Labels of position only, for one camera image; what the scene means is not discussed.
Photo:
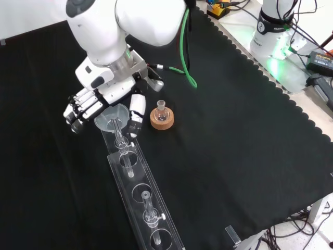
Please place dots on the black table cloth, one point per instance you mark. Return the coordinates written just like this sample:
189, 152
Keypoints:
234, 130

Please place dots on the clear cloth clip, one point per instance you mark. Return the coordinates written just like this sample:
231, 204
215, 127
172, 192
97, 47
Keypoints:
2, 41
232, 235

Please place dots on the black power adapter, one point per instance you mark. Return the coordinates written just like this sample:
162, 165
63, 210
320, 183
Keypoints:
320, 62

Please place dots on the grey metal base plate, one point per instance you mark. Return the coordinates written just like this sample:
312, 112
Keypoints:
286, 75

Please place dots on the small glass round-bottom flask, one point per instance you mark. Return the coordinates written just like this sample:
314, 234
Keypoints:
161, 114

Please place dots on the white table leg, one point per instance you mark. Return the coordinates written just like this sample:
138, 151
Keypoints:
318, 211

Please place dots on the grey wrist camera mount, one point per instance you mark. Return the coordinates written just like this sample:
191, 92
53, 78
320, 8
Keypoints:
156, 83

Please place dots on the clear plastic funnel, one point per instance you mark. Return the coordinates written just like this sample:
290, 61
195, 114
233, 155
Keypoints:
105, 123

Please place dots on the clear acrylic funnel stand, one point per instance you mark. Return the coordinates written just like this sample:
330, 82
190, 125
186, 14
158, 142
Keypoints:
140, 198

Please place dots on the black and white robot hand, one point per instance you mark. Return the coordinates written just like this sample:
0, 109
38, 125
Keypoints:
117, 91

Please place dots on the yellow stop button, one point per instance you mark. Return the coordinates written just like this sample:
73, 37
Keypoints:
217, 11

